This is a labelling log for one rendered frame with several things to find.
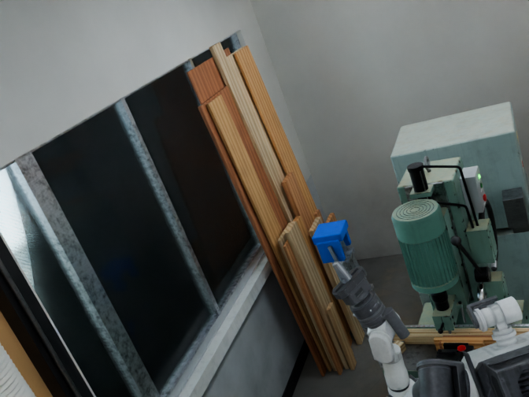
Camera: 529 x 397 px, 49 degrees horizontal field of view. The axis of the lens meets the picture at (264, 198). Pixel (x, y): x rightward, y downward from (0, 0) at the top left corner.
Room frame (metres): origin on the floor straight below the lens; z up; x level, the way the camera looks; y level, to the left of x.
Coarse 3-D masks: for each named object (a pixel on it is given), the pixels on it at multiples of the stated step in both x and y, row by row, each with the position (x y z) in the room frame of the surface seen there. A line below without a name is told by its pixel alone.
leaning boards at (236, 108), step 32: (224, 64) 3.56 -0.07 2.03; (224, 96) 3.43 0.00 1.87; (256, 96) 3.72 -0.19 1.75; (224, 128) 3.22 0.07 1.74; (256, 128) 3.57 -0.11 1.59; (224, 160) 3.15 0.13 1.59; (256, 160) 3.46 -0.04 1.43; (288, 160) 3.78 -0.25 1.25; (256, 192) 3.23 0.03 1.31; (288, 192) 3.48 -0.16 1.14; (256, 224) 3.15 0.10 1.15; (288, 224) 3.30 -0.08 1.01; (288, 256) 3.08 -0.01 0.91; (288, 288) 3.17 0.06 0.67; (320, 288) 3.17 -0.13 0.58; (320, 320) 3.10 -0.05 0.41; (352, 320) 3.29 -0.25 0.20; (320, 352) 3.14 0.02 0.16; (352, 352) 3.12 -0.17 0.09
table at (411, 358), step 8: (408, 344) 1.95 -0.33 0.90; (416, 344) 1.93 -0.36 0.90; (424, 344) 1.92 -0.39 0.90; (432, 344) 1.90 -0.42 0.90; (408, 352) 1.91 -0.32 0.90; (416, 352) 1.89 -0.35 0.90; (424, 352) 1.87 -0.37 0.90; (432, 352) 1.85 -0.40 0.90; (408, 360) 1.86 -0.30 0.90; (416, 360) 1.85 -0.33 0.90; (408, 368) 1.82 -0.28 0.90; (416, 376) 1.79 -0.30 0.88
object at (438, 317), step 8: (448, 296) 1.92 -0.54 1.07; (456, 296) 1.91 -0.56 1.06; (456, 304) 1.89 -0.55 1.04; (440, 312) 1.85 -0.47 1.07; (448, 312) 1.83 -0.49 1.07; (456, 312) 1.87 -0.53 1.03; (440, 320) 1.82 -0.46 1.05; (448, 320) 1.81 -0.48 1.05; (456, 320) 1.85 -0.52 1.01; (448, 328) 1.81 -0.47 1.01
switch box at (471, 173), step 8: (464, 168) 2.10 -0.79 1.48; (472, 168) 2.07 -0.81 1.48; (464, 176) 2.02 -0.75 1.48; (472, 176) 2.00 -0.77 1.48; (480, 176) 2.06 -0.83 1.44; (472, 184) 2.00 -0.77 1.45; (464, 192) 2.02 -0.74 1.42; (472, 192) 2.01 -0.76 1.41; (480, 192) 2.01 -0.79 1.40; (464, 200) 2.03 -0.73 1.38; (472, 200) 2.01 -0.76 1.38; (480, 200) 2.00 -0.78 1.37; (480, 208) 2.00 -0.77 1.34
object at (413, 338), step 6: (408, 336) 1.95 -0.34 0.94; (414, 336) 1.93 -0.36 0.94; (420, 336) 1.92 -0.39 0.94; (426, 336) 1.91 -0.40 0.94; (432, 336) 1.89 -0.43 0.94; (438, 336) 1.88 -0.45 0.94; (408, 342) 1.95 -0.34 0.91; (414, 342) 1.94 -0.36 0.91; (420, 342) 1.92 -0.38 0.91; (426, 342) 1.91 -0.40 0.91; (432, 342) 1.90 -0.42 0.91
